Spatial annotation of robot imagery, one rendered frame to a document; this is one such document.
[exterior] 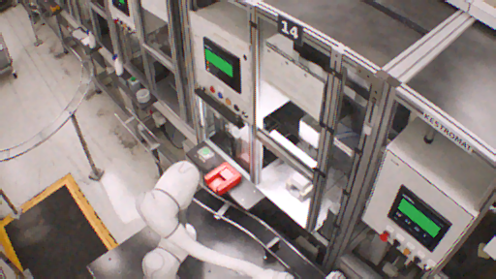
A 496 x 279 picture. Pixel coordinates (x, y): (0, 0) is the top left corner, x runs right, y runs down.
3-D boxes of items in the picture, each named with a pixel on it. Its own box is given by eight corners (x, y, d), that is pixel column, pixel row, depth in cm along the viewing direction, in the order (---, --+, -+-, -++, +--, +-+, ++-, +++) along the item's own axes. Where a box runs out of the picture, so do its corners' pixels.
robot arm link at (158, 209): (170, 237, 156) (188, 212, 164) (136, 205, 151) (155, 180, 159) (156, 239, 165) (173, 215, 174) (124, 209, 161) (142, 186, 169)
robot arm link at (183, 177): (156, 254, 222) (175, 225, 235) (180, 268, 219) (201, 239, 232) (146, 183, 161) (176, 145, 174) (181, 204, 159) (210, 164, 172)
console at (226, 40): (192, 85, 223) (184, 13, 189) (234, 62, 235) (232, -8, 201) (246, 128, 201) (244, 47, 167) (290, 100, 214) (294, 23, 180)
